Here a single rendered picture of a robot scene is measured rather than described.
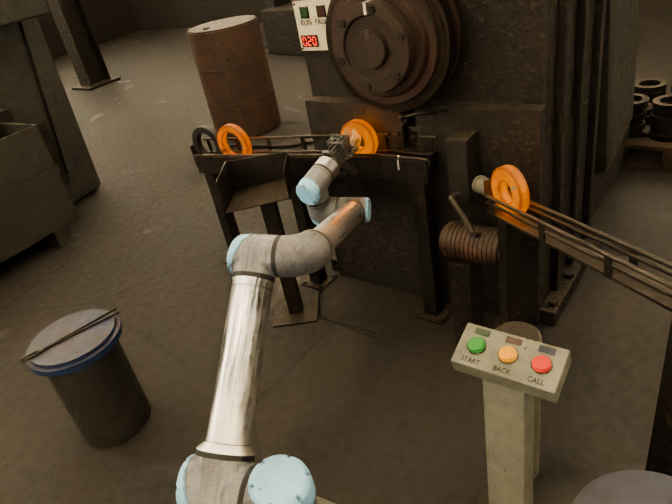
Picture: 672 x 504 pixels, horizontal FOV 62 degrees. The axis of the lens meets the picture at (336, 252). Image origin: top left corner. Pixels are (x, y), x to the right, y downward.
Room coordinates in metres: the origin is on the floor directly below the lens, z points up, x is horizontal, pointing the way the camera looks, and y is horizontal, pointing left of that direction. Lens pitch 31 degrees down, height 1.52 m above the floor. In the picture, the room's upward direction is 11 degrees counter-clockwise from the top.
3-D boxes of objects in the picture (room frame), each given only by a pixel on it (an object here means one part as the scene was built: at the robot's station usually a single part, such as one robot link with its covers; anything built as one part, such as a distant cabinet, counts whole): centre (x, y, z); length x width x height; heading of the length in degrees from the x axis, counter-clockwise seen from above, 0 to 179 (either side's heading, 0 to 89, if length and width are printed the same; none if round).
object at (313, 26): (2.24, -0.13, 1.15); 0.26 x 0.02 x 0.18; 48
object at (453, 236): (1.61, -0.47, 0.27); 0.22 x 0.13 x 0.53; 48
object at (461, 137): (1.79, -0.50, 0.68); 0.11 x 0.08 x 0.24; 138
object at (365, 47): (1.86, -0.25, 1.11); 0.28 x 0.06 x 0.28; 48
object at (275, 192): (2.09, 0.25, 0.36); 0.26 x 0.20 x 0.72; 83
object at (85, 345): (1.61, 0.95, 0.22); 0.32 x 0.32 x 0.43
